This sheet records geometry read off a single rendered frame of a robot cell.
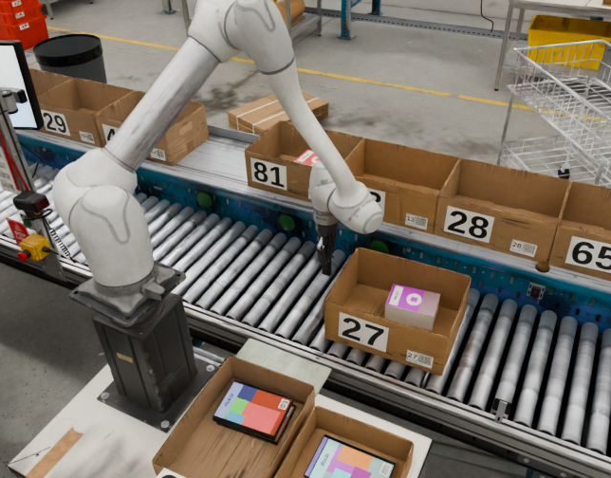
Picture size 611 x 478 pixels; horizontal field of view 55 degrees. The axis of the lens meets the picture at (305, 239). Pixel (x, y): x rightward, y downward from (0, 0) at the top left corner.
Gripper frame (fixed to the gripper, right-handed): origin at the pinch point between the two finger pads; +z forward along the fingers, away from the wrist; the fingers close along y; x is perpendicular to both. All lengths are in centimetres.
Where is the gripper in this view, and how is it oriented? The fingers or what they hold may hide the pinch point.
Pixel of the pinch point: (326, 266)
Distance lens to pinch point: 204.4
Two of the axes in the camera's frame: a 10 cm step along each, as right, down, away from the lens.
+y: -4.5, 5.6, -7.0
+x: 8.9, 2.6, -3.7
